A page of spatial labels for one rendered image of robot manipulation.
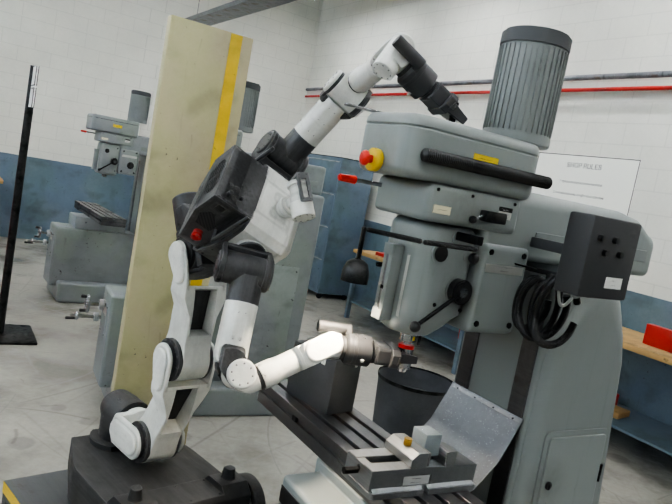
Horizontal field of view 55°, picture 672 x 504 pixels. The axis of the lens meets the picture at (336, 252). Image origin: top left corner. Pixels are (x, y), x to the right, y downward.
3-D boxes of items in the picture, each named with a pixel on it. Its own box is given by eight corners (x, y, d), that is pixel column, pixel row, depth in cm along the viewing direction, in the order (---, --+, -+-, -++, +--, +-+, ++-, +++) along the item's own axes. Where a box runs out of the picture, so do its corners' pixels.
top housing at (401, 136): (405, 176, 159) (418, 110, 157) (348, 167, 181) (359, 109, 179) (535, 203, 184) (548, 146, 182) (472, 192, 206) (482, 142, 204)
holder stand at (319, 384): (326, 415, 212) (337, 356, 210) (285, 391, 228) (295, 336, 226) (352, 411, 220) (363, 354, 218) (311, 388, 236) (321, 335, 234)
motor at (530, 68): (515, 139, 179) (540, 21, 176) (466, 136, 196) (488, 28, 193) (563, 152, 190) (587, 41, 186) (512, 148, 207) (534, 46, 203)
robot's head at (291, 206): (282, 224, 184) (302, 212, 179) (276, 191, 187) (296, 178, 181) (300, 226, 189) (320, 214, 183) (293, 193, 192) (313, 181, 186)
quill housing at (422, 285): (406, 340, 172) (430, 221, 169) (363, 318, 190) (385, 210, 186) (459, 342, 183) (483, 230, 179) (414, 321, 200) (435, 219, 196)
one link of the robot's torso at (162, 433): (114, 445, 230) (154, 333, 215) (164, 437, 244) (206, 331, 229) (131, 476, 220) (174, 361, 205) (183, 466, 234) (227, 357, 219)
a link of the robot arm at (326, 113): (369, 95, 203) (320, 148, 208) (339, 66, 199) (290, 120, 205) (372, 101, 192) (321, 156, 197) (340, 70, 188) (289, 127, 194)
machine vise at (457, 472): (369, 501, 160) (377, 458, 159) (339, 472, 173) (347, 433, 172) (475, 489, 178) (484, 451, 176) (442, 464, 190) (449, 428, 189)
